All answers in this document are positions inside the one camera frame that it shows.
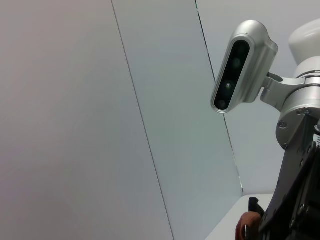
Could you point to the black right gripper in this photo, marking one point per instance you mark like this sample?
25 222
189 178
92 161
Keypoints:
297 190

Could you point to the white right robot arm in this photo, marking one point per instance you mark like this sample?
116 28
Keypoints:
300 105

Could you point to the brown round object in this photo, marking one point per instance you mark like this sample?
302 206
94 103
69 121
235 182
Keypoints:
246 222

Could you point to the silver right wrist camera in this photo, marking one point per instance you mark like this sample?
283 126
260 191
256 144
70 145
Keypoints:
237 70

